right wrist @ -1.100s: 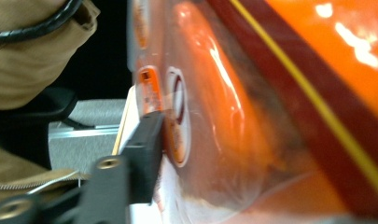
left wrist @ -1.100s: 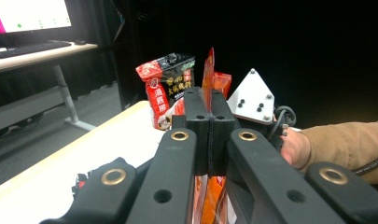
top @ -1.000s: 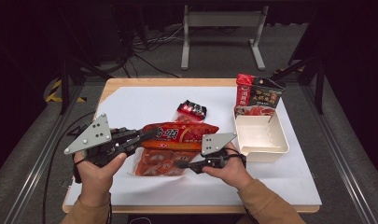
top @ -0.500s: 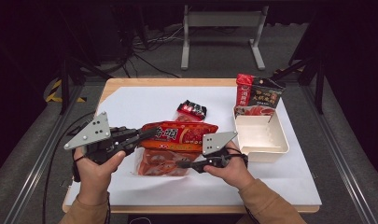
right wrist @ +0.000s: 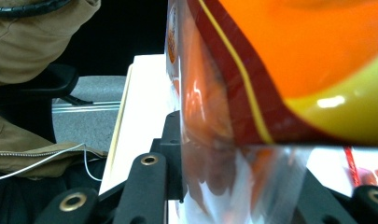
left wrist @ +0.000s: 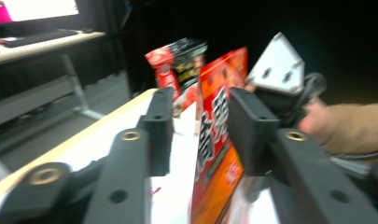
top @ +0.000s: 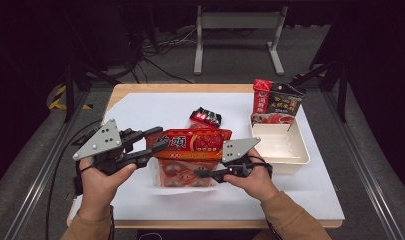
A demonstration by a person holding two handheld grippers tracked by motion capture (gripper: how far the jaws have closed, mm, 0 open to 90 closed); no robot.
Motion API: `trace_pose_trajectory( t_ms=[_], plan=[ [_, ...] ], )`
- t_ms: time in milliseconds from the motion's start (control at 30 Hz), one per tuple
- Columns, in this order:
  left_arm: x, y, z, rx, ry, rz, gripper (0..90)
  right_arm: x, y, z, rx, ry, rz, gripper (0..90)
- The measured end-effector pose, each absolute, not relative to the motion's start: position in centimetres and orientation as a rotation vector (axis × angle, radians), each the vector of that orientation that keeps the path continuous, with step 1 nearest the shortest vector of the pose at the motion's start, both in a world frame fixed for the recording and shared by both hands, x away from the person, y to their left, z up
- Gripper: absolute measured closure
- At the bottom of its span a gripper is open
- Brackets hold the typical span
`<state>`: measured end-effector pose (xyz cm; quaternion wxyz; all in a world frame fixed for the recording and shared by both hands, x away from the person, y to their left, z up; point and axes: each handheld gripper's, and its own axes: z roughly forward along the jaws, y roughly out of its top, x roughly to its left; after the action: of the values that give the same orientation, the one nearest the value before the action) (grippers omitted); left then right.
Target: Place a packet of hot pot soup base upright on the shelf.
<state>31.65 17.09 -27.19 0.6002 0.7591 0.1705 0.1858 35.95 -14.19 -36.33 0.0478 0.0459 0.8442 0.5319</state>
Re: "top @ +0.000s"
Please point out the white table mat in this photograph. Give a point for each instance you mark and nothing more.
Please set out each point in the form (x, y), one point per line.
(163, 106)

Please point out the aluminium rail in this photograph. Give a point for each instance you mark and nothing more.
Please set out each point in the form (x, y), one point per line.
(366, 180)
(40, 180)

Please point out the person's left hand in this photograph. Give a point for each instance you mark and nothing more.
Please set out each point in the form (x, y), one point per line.
(96, 193)

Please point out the large orange clear seasoning packet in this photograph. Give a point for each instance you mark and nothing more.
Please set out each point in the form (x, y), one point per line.
(190, 143)

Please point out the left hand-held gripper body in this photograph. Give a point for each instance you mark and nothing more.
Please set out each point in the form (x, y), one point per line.
(101, 140)

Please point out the white plastic box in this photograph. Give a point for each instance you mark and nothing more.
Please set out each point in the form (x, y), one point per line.
(283, 146)

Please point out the yellow and black hazard tape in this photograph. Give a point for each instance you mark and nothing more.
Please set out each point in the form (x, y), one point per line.
(56, 100)

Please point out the red and black soup-base packet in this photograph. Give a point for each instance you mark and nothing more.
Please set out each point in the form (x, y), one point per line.
(278, 100)

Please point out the black tripod stand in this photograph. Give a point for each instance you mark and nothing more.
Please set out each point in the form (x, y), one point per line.
(69, 90)
(342, 90)

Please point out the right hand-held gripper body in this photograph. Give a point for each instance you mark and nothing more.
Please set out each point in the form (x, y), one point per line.
(236, 150)

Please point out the person's right hand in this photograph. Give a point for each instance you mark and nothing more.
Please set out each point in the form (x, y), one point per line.
(256, 185)

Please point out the small red and black packet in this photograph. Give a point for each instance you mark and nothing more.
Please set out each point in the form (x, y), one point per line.
(205, 117)

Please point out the grey metal stand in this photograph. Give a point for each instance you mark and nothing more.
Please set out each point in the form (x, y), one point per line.
(240, 20)

